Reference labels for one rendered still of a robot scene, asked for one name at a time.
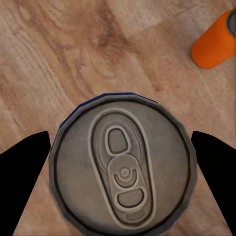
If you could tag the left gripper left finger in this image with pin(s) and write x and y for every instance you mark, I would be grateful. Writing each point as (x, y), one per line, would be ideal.
(20, 167)

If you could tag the can of soda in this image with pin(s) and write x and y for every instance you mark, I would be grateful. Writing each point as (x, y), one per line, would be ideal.
(122, 165)
(218, 43)

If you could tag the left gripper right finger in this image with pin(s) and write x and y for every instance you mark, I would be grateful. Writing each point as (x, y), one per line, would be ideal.
(217, 161)

